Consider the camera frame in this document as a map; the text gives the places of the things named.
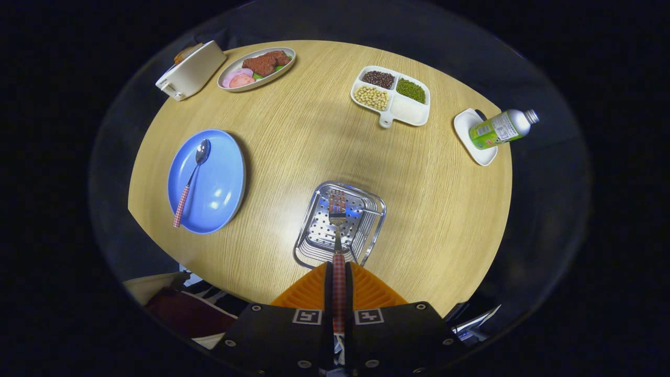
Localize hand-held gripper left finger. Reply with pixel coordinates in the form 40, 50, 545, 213
212, 261, 336, 376

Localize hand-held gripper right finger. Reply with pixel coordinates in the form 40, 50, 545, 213
345, 261, 465, 376

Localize fork with red checkered handle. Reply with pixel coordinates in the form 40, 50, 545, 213
328, 190, 348, 336

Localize spoon with red checkered handle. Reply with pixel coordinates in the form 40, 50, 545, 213
173, 138, 211, 228

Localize perforated metal tray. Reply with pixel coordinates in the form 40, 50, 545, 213
292, 181, 387, 270

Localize black and white striped cloth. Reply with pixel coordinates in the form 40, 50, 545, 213
183, 278, 249, 317

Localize dark red cloth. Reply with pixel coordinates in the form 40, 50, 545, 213
146, 288, 239, 343

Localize blue round plate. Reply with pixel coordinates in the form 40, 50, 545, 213
167, 129, 247, 235

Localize beige cloth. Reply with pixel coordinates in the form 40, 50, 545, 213
123, 272, 190, 307

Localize white divided dish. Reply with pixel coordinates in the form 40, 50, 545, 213
350, 65, 431, 129

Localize yellow soybeans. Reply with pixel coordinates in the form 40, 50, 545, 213
354, 86, 389, 111

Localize white square coaster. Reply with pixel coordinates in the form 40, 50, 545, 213
453, 108, 498, 167

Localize green beans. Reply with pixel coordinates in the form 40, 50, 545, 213
396, 78, 427, 104

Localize dark brown beans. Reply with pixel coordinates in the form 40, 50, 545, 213
362, 71, 396, 90

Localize silver bottle with green label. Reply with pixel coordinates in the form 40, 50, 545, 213
469, 108, 540, 151

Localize green lettuce leaf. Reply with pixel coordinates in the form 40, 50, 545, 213
253, 53, 293, 81

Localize white oval plate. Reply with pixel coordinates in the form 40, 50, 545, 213
217, 47, 297, 93

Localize pink ham slices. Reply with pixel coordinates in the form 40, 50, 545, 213
222, 68, 256, 89

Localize brown meat piece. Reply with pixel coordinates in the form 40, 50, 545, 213
242, 50, 292, 77

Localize white toaster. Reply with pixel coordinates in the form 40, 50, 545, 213
155, 40, 227, 102

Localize brown toast slice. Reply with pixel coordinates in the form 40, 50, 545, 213
174, 43, 204, 65

